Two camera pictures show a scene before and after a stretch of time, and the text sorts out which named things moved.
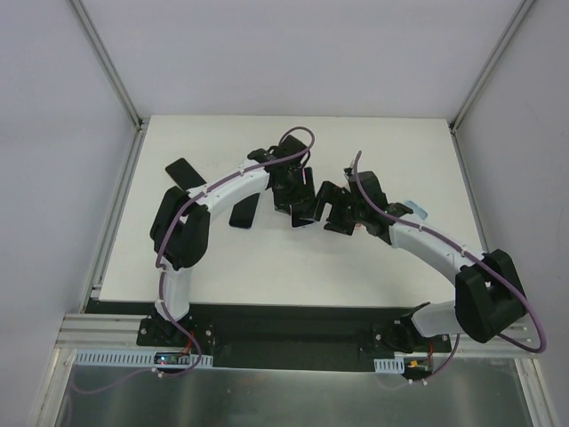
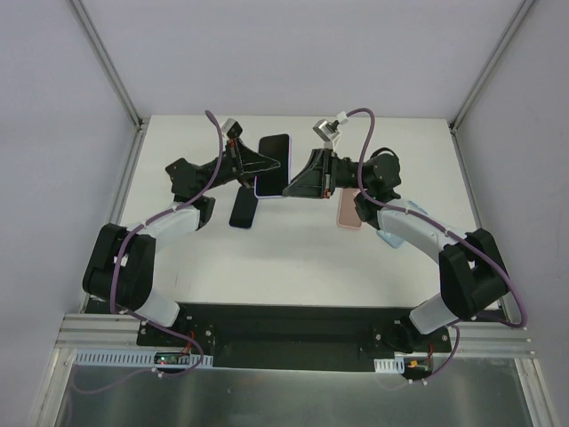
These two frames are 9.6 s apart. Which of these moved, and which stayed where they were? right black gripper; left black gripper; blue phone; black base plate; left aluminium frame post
Moved: left black gripper; right black gripper
Stayed: black base plate; blue phone; left aluminium frame post
